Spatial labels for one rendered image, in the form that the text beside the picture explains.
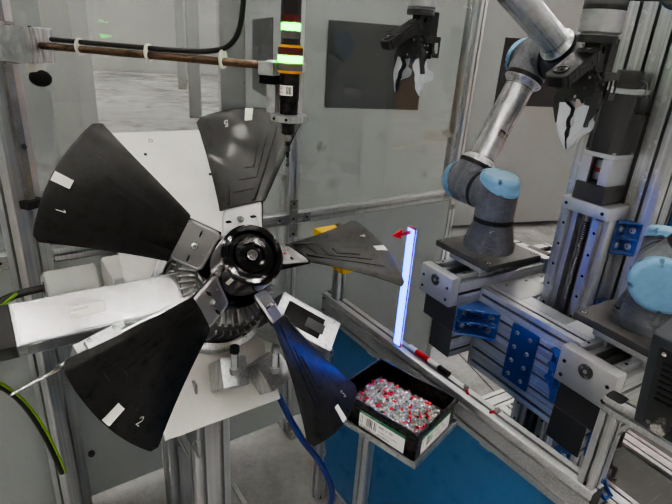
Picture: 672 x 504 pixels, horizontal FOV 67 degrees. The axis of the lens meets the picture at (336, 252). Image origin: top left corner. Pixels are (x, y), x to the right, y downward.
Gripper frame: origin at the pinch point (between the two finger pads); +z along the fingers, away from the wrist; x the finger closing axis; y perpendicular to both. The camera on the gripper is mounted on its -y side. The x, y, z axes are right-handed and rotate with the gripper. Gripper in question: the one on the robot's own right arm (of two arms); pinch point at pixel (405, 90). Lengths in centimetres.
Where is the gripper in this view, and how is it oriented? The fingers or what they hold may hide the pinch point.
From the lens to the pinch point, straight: 144.7
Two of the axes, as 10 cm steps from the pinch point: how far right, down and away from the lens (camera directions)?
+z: -0.6, 9.2, 3.8
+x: -5.6, -3.5, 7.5
